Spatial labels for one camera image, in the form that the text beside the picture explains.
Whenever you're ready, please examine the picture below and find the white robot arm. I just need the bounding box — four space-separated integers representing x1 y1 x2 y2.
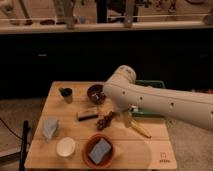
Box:
103 65 213 131

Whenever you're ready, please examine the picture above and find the white paper cup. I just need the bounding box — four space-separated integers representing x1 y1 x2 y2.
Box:
56 137 76 158

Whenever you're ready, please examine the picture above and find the yellow corn cob toy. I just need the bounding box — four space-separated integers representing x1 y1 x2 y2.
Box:
131 121 151 138

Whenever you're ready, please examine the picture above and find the brown grape bunch toy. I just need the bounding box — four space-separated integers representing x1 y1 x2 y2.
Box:
96 111 116 130

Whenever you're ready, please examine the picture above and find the green plastic tray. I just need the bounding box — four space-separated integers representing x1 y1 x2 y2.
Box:
131 80 165 117

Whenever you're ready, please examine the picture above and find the dark brown bowl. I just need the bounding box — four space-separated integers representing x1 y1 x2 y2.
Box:
87 84 106 105

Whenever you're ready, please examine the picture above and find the blue sponge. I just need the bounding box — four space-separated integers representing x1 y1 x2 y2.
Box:
89 138 111 164

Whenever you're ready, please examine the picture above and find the terracotta orange bowl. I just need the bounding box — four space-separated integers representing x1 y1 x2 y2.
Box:
82 134 115 169

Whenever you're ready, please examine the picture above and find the small potted green plant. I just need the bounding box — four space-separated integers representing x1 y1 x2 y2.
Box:
59 87 73 104

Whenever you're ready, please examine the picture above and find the light blue crumpled cloth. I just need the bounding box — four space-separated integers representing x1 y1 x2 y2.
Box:
43 118 59 139

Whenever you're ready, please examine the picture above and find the black metal stand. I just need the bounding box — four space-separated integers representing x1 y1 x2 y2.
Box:
19 121 30 171

